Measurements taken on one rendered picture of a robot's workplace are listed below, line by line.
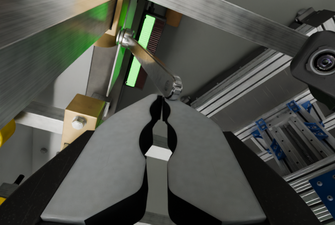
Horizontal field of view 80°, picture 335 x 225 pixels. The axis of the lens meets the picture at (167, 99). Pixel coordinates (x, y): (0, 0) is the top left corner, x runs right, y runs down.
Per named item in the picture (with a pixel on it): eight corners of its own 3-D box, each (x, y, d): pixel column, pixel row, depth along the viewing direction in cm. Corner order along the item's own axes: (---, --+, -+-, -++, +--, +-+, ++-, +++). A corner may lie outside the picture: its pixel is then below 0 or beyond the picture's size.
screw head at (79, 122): (87, 117, 31) (84, 122, 30) (85, 127, 32) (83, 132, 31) (74, 114, 31) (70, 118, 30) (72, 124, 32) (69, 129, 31)
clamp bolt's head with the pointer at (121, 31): (141, 29, 39) (134, 31, 25) (137, 41, 40) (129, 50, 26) (131, 25, 39) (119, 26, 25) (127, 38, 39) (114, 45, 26)
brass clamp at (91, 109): (109, 101, 36) (101, 119, 31) (96, 152, 42) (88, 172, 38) (73, 91, 35) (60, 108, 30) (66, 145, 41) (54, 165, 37)
